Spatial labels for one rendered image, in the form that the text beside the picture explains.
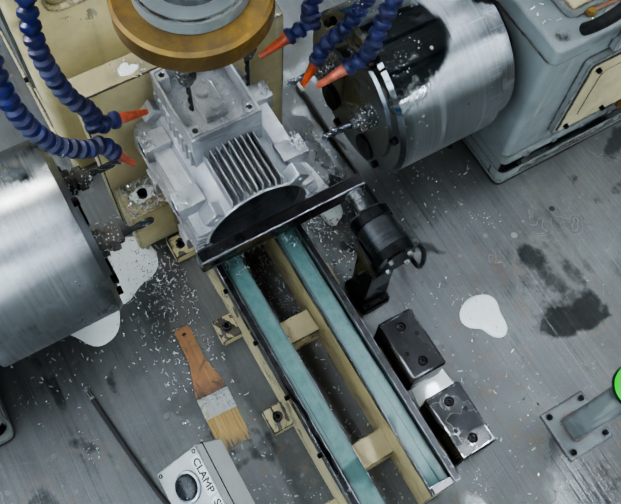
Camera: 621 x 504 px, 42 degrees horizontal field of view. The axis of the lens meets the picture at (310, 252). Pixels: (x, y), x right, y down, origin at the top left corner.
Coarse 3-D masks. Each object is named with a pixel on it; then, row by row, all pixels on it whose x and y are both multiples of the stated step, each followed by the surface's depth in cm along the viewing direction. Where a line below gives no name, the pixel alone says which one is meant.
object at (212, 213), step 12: (240, 72) 114; (144, 108) 110; (156, 108) 110; (144, 120) 110; (156, 120) 111; (288, 168) 107; (300, 168) 107; (288, 180) 107; (300, 180) 108; (216, 204) 105; (204, 216) 104; (216, 216) 104
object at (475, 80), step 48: (432, 0) 110; (480, 0) 111; (336, 48) 115; (384, 48) 106; (432, 48) 108; (480, 48) 109; (336, 96) 123; (384, 96) 109; (432, 96) 109; (480, 96) 112; (384, 144) 115; (432, 144) 114
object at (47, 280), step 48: (0, 192) 96; (48, 192) 96; (0, 240) 94; (48, 240) 95; (96, 240) 103; (0, 288) 94; (48, 288) 96; (96, 288) 99; (0, 336) 97; (48, 336) 101
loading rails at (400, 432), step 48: (288, 240) 122; (240, 288) 118; (288, 288) 131; (336, 288) 118; (240, 336) 127; (288, 336) 123; (336, 336) 116; (288, 384) 112; (384, 384) 113; (336, 432) 110; (384, 432) 117; (336, 480) 108; (432, 480) 108
